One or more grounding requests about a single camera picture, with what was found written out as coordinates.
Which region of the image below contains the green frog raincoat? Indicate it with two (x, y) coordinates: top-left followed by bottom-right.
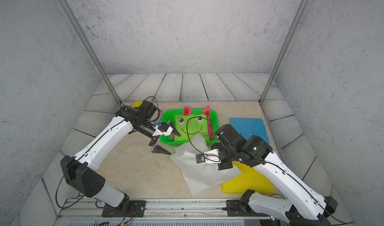
(174, 114), (210, 143)

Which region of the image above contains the pink rabbit raincoat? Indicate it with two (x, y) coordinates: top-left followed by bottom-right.
(183, 106), (214, 141)

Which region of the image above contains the yellow raincoat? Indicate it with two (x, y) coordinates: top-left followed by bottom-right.
(222, 162), (276, 195)

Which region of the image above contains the white raincoat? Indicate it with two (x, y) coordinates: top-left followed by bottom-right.
(170, 135), (241, 198)

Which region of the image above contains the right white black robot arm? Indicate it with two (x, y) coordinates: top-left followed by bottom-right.
(215, 124), (338, 226)

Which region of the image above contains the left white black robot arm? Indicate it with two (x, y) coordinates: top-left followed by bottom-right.
(61, 100), (180, 214)

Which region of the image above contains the blue folded raincoat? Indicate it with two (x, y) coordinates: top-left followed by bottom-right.
(230, 118), (270, 144)

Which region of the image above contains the yellow banana bunch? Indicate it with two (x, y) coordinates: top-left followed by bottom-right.
(131, 101), (143, 108)

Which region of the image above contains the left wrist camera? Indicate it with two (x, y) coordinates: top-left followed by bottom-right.
(152, 121), (174, 137)

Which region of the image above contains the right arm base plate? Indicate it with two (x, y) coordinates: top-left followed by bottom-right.
(222, 200), (268, 217)

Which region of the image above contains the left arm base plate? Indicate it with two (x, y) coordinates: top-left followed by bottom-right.
(102, 200), (147, 218)

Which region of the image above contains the aluminium front rail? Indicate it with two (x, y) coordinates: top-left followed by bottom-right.
(54, 199), (286, 226)

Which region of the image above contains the left aluminium frame post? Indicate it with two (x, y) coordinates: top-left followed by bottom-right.
(56, 0), (123, 105)

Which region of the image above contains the aluminium frame post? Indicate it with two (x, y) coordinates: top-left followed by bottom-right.
(259, 0), (310, 105)
(56, 0), (123, 105)

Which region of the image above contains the right aluminium frame post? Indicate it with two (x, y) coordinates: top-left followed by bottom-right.
(259, 0), (310, 105)

